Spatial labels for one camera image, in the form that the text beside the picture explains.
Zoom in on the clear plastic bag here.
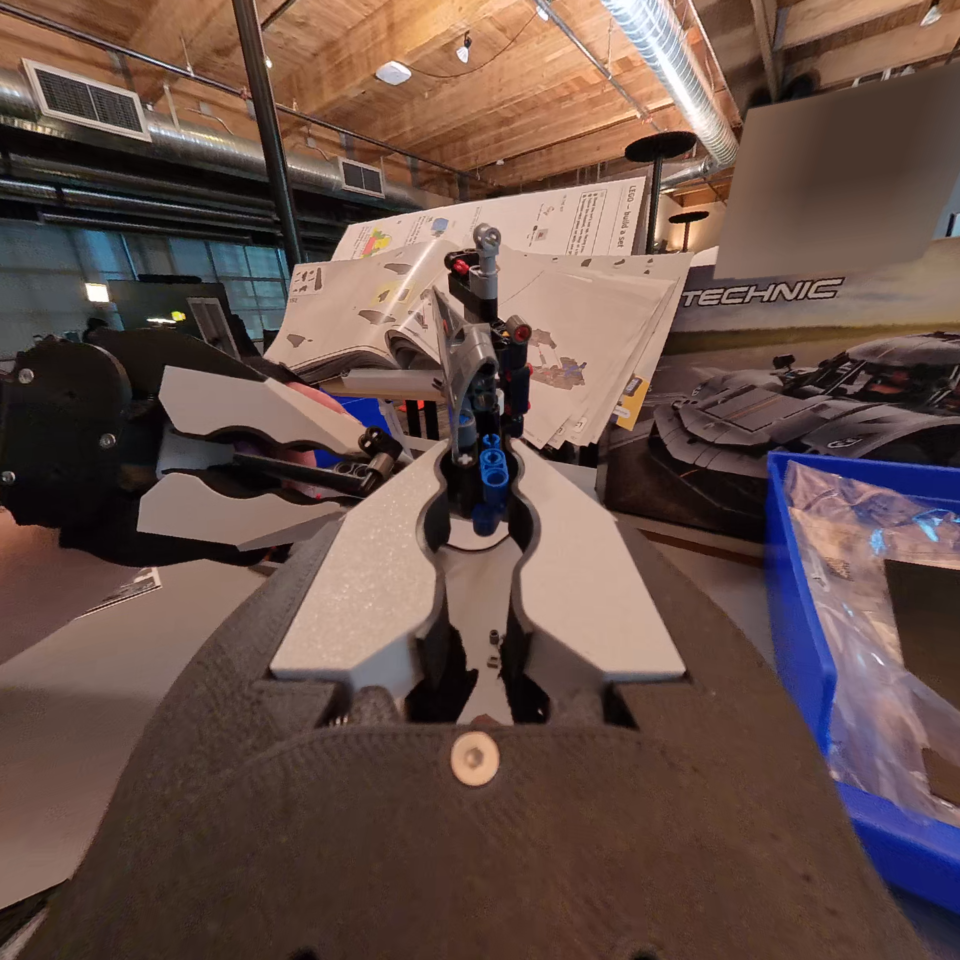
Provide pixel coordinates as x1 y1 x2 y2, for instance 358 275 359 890
783 459 960 826

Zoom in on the black lego beam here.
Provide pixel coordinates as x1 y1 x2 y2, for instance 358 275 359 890
232 427 406 500

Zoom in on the lego set cardboard box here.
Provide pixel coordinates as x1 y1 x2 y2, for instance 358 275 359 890
603 251 960 541

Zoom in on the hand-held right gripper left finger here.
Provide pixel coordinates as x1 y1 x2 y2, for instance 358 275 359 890
268 441 466 691

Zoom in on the open lego instruction booklet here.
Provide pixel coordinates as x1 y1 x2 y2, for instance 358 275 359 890
264 240 695 451

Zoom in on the small white vent grille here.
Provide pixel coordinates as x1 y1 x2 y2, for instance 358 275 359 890
337 156 387 200

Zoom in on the white printed instruction sheet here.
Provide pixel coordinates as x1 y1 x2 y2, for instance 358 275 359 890
330 176 650 264

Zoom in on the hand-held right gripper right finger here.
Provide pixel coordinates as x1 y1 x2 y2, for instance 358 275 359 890
504 442 688 691

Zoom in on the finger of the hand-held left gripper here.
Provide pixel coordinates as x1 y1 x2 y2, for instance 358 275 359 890
137 468 361 554
156 365 372 460

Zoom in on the grey round air duct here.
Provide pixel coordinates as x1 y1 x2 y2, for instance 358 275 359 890
0 67 444 211

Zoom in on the small lego sub-assembly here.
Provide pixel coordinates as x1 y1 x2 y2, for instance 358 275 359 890
433 222 535 535

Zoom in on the silver spiral air duct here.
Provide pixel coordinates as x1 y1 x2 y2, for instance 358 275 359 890
600 0 744 170

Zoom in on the black steel pillar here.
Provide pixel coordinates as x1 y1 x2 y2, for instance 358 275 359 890
231 0 305 271

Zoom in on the large white vent grille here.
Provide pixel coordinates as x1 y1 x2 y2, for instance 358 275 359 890
21 58 153 142

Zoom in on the person's left hand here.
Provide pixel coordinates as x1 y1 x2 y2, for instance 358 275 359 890
283 381 350 415

